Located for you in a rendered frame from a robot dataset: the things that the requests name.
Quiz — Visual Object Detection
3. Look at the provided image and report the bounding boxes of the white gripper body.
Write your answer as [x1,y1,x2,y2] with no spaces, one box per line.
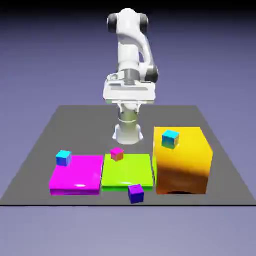
[103,79,157,106]

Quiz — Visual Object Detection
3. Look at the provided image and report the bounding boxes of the small cyan teal-sided cube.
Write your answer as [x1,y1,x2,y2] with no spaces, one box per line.
[161,129,180,150]

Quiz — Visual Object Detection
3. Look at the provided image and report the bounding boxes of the small pink cube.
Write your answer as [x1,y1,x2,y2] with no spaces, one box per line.
[110,147,125,162]

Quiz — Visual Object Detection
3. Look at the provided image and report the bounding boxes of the small cyan blue-sided cube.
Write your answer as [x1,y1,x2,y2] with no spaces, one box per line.
[55,149,73,167]

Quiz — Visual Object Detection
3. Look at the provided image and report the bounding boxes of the small purple cube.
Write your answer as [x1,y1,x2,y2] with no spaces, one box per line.
[127,184,145,205]

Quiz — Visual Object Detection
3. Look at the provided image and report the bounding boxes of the large green box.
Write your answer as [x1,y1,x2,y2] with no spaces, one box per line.
[101,153,154,192]

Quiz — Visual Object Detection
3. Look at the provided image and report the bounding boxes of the large yellow box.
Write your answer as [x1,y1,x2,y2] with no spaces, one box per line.
[152,126,214,196]

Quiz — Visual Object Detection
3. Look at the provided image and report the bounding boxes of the large magenta box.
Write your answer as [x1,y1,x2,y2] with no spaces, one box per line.
[48,154,104,197]

